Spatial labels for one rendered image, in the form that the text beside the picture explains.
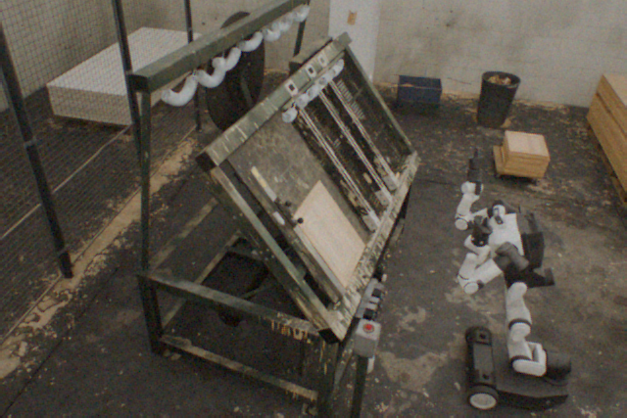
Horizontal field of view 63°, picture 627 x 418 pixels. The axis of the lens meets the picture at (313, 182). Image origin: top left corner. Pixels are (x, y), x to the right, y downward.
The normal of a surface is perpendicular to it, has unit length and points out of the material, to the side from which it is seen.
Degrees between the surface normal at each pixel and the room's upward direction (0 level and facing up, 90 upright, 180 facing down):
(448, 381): 0
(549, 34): 90
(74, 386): 0
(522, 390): 0
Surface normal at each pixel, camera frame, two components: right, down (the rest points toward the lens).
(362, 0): -0.21, 0.54
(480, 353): 0.04, -0.83
